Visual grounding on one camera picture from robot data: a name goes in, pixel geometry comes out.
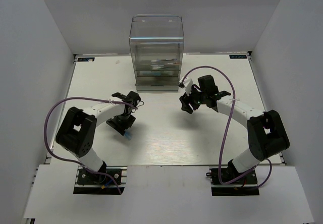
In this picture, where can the right blue table label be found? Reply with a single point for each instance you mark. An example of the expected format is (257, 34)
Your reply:
(238, 56)

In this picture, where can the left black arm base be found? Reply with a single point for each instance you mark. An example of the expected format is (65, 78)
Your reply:
(91, 184)

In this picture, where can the light blue highlighter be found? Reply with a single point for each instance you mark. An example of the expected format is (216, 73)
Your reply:
(128, 135)

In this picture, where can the clear acrylic drawer organizer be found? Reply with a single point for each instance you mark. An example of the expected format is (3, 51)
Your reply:
(155, 37)

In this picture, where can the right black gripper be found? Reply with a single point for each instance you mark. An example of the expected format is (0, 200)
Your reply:
(186, 100)

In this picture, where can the left blue table label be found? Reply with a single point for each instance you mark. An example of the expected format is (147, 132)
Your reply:
(86, 59)

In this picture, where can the blue gel pen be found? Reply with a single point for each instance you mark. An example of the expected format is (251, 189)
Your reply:
(163, 60)

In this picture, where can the red gel pen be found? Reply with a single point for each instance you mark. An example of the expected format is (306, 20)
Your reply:
(161, 62)

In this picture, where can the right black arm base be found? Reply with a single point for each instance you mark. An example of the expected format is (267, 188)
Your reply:
(246, 186)

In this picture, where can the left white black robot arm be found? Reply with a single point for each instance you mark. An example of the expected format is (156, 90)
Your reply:
(77, 131)

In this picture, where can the blue table label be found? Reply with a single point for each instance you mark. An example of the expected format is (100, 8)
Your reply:
(86, 59)
(238, 56)

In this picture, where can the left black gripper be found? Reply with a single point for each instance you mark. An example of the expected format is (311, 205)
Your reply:
(119, 127)

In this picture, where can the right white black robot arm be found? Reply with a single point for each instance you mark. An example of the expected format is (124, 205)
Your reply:
(265, 130)

